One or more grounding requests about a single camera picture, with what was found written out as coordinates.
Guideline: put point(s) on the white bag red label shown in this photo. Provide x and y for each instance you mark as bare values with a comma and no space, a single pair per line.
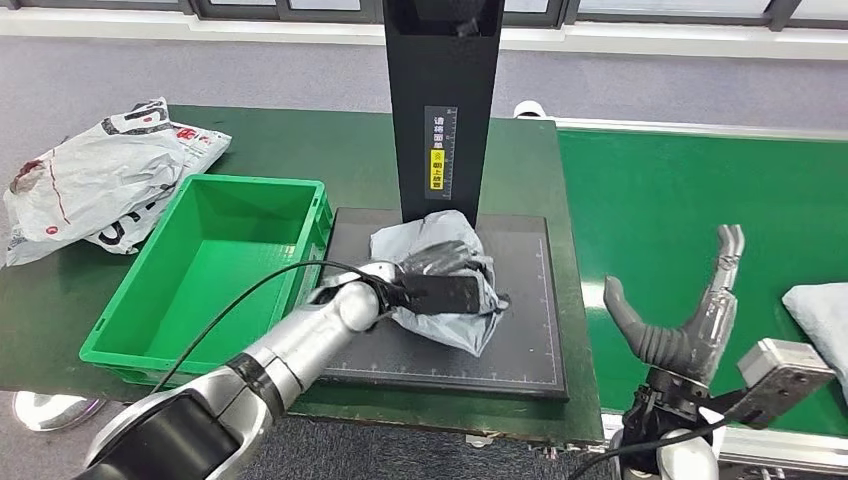
202,140

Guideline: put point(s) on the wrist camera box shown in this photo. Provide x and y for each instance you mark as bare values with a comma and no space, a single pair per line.
437,295
775,378

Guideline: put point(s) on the plain grey parcel bag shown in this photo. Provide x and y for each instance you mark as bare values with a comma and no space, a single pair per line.
450,331

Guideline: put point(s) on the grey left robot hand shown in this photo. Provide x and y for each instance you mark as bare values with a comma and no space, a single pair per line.
447,260

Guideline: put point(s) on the chrome round base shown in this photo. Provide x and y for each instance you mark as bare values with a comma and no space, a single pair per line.
50,411

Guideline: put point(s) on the green conveyor belt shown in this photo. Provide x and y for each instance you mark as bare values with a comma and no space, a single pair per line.
662,218

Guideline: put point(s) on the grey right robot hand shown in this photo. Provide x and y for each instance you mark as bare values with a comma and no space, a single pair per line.
689,351

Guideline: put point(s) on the green plastic crate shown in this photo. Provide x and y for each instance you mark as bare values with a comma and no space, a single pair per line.
212,278

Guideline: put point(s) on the white round roller cap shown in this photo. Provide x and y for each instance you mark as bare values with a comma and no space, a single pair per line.
530,108

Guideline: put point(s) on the crumpled white bag black print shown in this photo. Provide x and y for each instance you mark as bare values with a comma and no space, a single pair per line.
93,179

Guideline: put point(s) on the yellow black scanner label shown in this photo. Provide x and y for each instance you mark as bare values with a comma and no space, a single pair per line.
440,154

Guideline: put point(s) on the black inbound scanner machine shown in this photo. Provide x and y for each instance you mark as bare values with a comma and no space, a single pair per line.
444,99

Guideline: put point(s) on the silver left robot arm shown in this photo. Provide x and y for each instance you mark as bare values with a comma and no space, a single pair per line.
285,358

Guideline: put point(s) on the dark green table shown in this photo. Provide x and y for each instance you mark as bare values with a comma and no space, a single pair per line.
331,152

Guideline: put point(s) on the grey parcel bag red smear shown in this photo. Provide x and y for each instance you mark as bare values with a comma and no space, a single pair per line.
821,318

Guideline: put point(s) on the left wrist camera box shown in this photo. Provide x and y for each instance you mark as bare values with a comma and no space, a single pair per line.
437,295

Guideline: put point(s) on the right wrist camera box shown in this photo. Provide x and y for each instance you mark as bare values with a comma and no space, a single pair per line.
775,378

